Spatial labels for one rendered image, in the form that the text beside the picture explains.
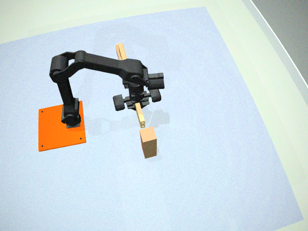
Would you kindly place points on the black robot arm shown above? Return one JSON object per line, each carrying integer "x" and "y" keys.
{"x": 133, "y": 73}

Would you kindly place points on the long wooden rail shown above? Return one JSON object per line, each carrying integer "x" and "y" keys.
{"x": 137, "y": 105}

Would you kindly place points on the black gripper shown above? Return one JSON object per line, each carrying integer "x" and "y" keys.
{"x": 142, "y": 98}

